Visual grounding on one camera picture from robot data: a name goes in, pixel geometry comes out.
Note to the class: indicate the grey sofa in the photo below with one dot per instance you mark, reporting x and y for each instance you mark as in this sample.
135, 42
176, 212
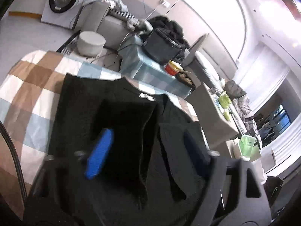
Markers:
111, 19

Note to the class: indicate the black food tray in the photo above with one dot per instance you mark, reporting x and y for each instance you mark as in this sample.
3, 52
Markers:
184, 79

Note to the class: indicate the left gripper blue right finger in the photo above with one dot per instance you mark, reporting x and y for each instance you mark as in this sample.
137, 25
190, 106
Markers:
197, 153

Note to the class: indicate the black knit sweater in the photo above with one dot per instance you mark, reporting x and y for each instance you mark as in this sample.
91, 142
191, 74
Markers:
147, 178

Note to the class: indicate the grey jacket on bed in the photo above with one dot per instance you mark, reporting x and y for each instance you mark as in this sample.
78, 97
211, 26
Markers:
240, 101

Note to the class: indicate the plaid checkered bed cover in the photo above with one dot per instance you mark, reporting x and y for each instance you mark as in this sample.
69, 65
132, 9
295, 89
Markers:
29, 99

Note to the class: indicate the grey cabinet counter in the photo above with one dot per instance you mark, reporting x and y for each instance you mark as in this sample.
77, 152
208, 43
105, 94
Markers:
211, 119

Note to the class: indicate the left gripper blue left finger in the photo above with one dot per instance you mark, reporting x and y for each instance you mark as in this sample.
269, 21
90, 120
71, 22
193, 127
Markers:
98, 155

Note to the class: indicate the green toy figure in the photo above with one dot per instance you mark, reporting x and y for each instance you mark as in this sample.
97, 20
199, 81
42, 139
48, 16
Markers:
225, 101

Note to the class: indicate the pile of black clothes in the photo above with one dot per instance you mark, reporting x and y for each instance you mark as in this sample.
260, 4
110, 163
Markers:
172, 28

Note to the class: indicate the black electric cooker pot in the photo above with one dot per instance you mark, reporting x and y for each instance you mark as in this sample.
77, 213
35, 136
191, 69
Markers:
160, 47

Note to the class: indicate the white basin with green bag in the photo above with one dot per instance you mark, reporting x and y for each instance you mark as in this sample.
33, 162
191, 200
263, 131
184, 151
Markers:
244, 148

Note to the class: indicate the teal checkered side table cloth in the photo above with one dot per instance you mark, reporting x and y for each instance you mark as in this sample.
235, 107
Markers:
138, 66

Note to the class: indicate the white round stool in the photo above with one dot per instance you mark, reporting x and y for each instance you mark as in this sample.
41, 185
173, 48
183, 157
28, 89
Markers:
90, 43

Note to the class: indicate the red yellow bowl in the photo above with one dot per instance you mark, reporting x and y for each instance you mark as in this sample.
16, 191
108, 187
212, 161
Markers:
172, 68

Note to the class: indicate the white front-load washing machine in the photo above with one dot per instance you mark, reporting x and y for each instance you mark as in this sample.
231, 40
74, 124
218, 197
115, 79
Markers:
62, 13

